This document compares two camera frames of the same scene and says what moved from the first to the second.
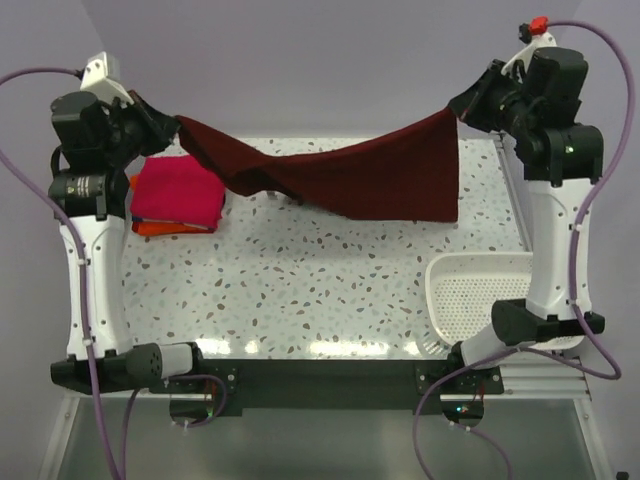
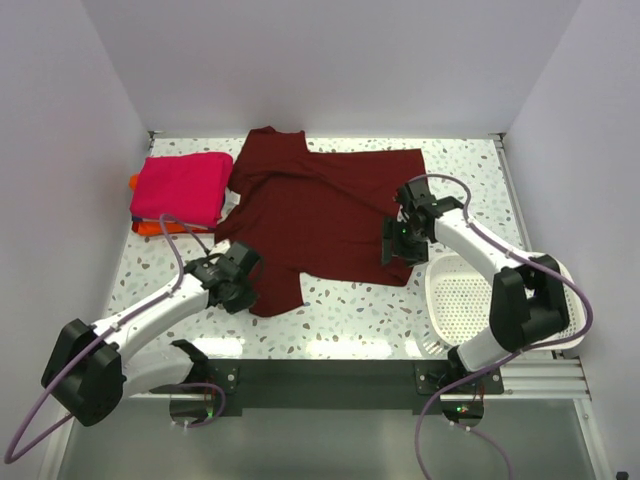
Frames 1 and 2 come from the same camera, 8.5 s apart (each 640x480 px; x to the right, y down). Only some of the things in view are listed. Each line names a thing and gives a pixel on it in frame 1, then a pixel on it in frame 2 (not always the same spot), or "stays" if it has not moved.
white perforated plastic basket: [461, 290] stays
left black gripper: [160, 127] → [245, 301]
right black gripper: [469, 106] → [412, 257]
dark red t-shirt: [406, 171] → [314, 213]
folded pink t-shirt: [175, 189] stays
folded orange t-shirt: [146, 227] stays
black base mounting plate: [330, 383] stays
